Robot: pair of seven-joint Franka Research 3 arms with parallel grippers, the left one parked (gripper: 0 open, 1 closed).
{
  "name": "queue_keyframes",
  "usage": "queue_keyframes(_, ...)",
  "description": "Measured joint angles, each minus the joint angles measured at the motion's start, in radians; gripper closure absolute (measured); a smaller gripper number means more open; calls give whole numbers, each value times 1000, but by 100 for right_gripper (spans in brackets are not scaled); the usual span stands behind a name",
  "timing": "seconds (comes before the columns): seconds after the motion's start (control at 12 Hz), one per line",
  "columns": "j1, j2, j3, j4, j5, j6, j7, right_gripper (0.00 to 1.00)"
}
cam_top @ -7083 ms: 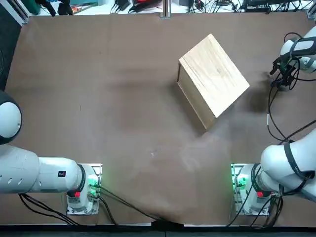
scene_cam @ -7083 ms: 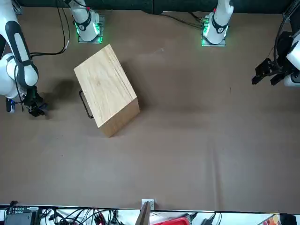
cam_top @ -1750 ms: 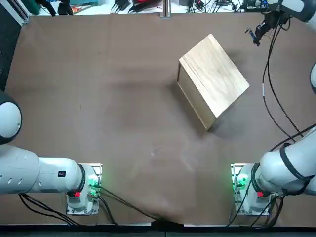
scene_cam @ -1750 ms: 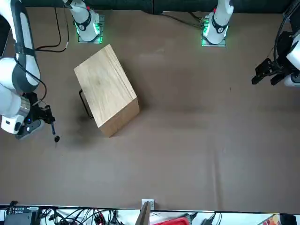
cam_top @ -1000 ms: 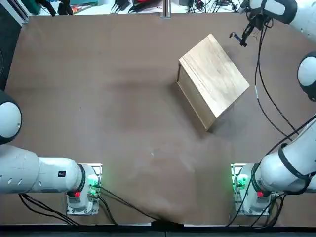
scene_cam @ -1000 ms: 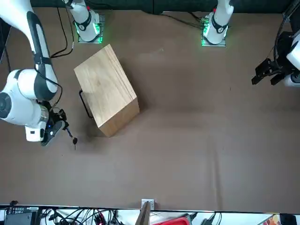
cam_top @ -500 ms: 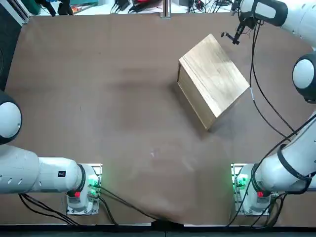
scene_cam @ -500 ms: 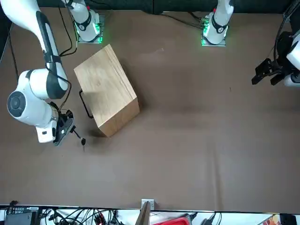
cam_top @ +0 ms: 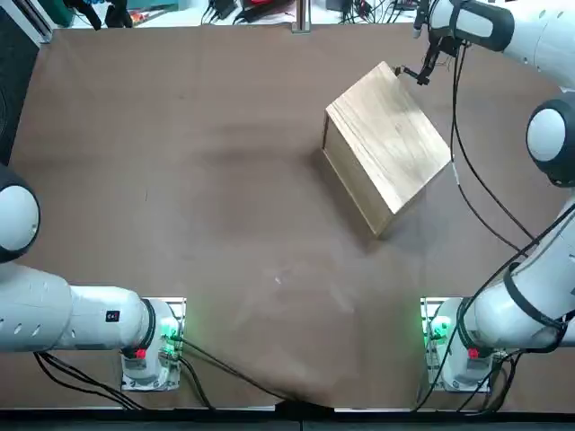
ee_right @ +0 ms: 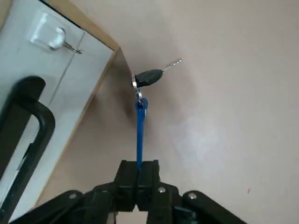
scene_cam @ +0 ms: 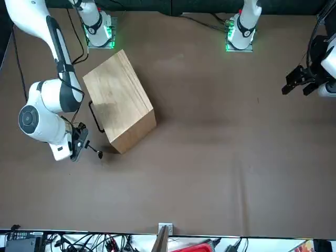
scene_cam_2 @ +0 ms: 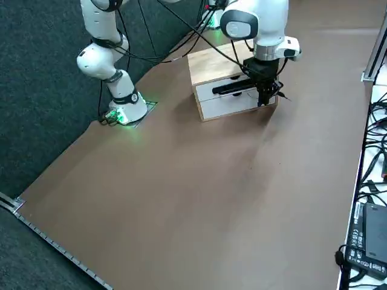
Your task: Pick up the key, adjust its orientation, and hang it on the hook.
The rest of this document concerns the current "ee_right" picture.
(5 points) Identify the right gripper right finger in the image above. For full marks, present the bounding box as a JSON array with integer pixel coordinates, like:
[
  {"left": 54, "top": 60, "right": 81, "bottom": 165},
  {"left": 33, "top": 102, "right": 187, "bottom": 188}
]
[{"left": 137, "top": 159, "right": 249, "bottom": 224}]

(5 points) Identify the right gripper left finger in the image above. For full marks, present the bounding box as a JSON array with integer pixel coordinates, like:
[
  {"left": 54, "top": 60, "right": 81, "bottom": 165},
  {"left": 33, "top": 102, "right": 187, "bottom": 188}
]
[{"left": 9, "top": 160, "right": 139, "bottom": 224}]

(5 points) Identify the black key with blue strap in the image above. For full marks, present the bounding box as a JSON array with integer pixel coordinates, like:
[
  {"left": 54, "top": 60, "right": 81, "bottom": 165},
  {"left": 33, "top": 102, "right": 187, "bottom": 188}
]
[{"left": 130, "top": 57, "right": 183, "bottom": 172}]

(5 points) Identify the white adhesive hook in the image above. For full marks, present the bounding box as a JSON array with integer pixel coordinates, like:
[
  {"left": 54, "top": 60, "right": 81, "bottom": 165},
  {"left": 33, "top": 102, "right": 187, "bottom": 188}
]
[{"left": 29, "top": 11, "right": 84, "bottom": 56}]

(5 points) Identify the light wooden box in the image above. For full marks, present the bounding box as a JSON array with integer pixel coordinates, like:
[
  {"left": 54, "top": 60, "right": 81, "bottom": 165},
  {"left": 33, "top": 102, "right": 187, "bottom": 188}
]
[{"left": 0, "top": 0, "right": 121, "bottom": 224}]

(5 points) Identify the black box handle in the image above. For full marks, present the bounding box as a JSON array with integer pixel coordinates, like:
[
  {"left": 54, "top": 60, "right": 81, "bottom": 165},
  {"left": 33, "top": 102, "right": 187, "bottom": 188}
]
[{"left": 0, "top": 76, "right": 56, "bottom": 220}]

